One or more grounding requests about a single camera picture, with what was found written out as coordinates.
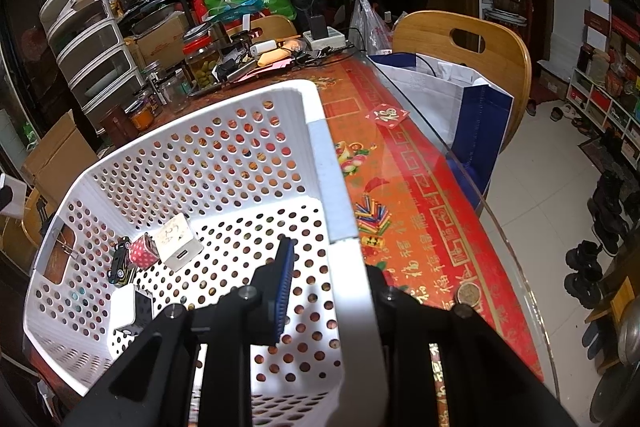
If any white and blue shopping bag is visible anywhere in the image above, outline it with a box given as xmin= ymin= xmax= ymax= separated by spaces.
xmin=367 ymin=53 xmax=515 ymax=204

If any cardboard box with red print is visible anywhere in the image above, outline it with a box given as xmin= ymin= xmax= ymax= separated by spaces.
xmin=132 ymin=14 xmax=194 ymax=68

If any white tiered food cover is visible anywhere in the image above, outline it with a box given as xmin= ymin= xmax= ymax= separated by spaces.
xmin=39 ymin=0 xmax=146 ymax=128

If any red printed tablecloth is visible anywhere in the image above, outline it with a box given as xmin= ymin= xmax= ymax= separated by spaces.
xmin=190 ymin=54 xmax=546 ymax=427

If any white shoe shelf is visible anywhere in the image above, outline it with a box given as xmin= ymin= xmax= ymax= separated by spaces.
xmin=567 ymin=66 xmax=640 ymax=168

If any pink polka dot charger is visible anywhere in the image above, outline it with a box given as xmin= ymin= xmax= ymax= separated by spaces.
xmin=128 ymin=232 xmax=161 ymax=269

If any small white cube charger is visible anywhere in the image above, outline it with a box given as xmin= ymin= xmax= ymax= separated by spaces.
xmin=0 ymin=174 xmax=27 ymax=218

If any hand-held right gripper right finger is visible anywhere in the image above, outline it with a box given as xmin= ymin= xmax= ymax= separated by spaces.
xmin=364 ymin=264 xmax=577 ymax=427

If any yellow pouch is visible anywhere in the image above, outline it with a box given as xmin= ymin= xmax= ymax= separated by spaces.
xmin=259 ymin=48 xmax=291 ymax=68

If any wooden chair with handle hole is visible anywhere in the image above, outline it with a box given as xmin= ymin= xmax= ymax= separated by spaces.
xmin=392 ymin=10 xmax=532 ymax=154
xmin=22 ymin=187 xmax=57 ymax=249
xmin=227 ymin=14 xmax=299 ymax=40

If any large white charger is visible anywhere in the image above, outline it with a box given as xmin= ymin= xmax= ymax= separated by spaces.
xmin=152 ymin=212 xmax=205 ymax=272

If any empty glass jar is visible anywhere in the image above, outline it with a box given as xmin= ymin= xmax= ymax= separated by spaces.
xmin=158 ymin=71 xmax=190 ymax=114

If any white charger with black side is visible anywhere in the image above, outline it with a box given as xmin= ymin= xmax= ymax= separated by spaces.
xmin=110 ymin=284 xmax=154 ymax=338

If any clear plastic bag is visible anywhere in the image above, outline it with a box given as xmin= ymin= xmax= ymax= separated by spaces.
xmin=348 ymin=0 xmax=394 ymax=56

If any small orange jar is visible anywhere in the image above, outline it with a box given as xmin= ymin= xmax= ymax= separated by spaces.
xmin=127 ymin=99 xmax=154 ymax=131

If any white power strip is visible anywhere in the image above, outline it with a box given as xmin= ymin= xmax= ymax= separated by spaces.
xmin=303 ymin=29 xmax=348 ymax=51

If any red paper square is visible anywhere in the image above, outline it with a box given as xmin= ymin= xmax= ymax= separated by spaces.
xmin=364 ymin=104 xmax=410 ymax=128

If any open cardboard box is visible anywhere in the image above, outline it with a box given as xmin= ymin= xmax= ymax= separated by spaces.
xmin=20 ymin=111 xmax=100 ymax=208

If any black boot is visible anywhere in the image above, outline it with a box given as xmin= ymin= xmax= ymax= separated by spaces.
xmin=564 ymin=240 xmax=607 ymax=281
xmin=563 ymin=272 xmax=604 ymax=309

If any pickle jar with red lid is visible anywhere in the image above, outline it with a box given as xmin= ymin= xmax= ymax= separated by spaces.
xmin=182 ymin=26 xmax=224 ymax=90

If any coin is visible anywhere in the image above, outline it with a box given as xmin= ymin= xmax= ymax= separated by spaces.
xmin=454 ymin=282 xmax=481 ymax=307

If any brown ceramic mug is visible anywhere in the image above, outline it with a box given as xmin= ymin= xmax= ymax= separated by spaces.
xmin=98 ymin=104 xmax=139 ymax=151

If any white perforated plastic basket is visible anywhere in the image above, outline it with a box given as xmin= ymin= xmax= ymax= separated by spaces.
xmin=22 ymin=79 xmax=389 ymax=427

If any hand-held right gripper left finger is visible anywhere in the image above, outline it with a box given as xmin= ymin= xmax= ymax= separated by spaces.
xmin=62 ymin=234 xmax=297 ymax=427

